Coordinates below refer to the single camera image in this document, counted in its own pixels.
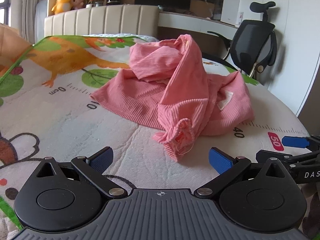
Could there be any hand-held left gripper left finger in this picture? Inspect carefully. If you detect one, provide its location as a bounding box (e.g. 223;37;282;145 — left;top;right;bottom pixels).
36;147;128;200

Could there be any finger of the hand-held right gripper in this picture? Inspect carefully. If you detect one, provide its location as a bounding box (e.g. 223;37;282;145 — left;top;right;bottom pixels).
282;134;320;153
255;150;320;167

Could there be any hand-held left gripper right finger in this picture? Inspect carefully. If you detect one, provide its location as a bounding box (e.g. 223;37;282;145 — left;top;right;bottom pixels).
194;148;287;200

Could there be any pink ribbed sweater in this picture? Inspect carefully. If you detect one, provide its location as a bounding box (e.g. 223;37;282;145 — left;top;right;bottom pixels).
89;34;255;162

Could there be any animal printed play mat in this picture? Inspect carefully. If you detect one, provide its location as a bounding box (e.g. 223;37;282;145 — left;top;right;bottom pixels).
0;35;313;233

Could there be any black mesh office chair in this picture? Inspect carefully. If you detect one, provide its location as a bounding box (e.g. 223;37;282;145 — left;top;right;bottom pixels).
201;1;278;80

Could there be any beige padded headboard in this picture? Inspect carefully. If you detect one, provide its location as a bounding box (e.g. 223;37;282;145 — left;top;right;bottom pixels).
44;4;160;42

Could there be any white desk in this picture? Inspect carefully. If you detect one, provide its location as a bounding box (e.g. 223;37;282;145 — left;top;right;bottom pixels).
158;12;240;40

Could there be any white computer case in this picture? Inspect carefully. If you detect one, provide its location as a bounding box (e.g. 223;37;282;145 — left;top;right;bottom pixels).
212;0;241;27

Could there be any yellow duck plush toy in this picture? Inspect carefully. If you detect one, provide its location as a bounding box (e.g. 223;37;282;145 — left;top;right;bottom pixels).
51;0;77;15

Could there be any beige curtain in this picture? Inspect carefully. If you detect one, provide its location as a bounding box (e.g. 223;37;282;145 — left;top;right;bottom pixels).
10;0;49;43

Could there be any window with bars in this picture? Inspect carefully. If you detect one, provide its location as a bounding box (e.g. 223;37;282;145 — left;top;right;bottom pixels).
0;0;12;28

